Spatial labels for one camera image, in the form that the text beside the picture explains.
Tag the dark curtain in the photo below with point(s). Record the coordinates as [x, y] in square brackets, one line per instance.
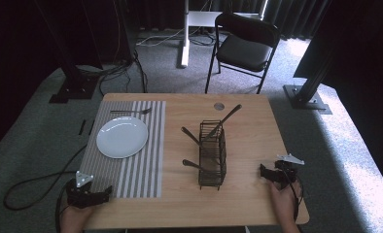
[296, 16]

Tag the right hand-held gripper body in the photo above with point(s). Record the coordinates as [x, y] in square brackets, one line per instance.
[286, 173]

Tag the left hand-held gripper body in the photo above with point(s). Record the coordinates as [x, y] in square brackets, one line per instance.
[79, 195]

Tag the grey striped placemat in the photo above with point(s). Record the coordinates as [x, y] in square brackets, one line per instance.
[141, 174]

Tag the black metal stand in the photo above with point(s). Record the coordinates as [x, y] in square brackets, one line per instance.
[73, 87]
[306, 97]

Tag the metal fork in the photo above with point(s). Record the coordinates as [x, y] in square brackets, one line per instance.
[137, 111]

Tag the person's right hand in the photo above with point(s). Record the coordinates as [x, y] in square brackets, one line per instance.
[286, 204]

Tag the black folding chair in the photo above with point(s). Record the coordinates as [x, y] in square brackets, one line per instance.
[244, 51]

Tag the person's left hand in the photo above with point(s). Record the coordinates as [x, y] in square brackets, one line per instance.
[74, 220]

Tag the white round plate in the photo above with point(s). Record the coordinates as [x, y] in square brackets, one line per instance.
[122, 137]

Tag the white desk frame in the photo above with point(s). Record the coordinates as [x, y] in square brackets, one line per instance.
[185, 39]

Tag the grey table grommet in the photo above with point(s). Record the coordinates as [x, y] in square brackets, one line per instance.
[219, 106]

